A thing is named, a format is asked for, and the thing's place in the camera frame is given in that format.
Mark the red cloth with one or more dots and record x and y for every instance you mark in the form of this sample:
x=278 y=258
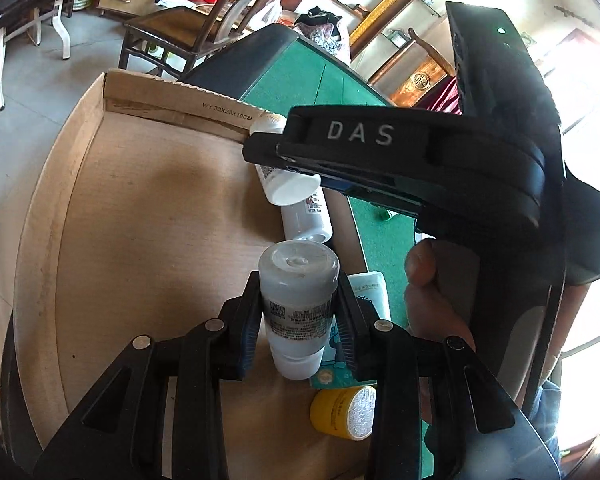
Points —
x=447 y=97

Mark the person's right hand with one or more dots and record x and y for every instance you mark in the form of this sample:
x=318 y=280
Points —
x=422 y=305

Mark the white plastic bag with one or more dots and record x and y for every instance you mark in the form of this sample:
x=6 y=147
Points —
x=269 y=10

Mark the low wooden cabinet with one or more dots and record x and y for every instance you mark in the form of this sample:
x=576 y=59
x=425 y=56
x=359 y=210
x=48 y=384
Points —
x=130 y=2

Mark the carved wooden chair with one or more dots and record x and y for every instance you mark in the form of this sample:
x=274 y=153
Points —
x=420 y=82

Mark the blue cartoon tissue packet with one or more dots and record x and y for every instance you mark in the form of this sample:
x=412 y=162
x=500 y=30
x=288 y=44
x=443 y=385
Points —
x=372 y=295

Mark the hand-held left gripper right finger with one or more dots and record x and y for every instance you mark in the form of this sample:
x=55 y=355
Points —
x=350 y=345

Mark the small green item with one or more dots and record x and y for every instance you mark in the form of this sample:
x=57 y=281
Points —
x=385 y=216

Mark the yellow round jar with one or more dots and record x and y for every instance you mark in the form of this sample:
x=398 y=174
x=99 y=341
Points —
x=330 y=410

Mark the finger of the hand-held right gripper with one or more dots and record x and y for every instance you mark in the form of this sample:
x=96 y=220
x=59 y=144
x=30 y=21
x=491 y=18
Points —
x=380 y=187
x=360 y=135

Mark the cardboard box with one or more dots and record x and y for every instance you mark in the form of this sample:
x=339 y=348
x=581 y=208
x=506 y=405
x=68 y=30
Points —
x=155 y=235

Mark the person's jeans leg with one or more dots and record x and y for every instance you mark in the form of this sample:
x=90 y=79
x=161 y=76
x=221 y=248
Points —
x=547 y=410

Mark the tall white bottle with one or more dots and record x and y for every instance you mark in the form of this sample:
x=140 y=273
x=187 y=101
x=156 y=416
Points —
x=305 y=217

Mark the white labelled bottle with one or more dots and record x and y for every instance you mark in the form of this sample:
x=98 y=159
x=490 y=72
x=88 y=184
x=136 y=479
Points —
x=297 y=310

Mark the pile of clothes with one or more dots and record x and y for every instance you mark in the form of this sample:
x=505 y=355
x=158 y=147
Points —
x=325 y=35

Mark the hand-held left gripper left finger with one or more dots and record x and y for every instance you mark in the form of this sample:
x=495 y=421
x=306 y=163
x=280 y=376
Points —
x=247 y=340

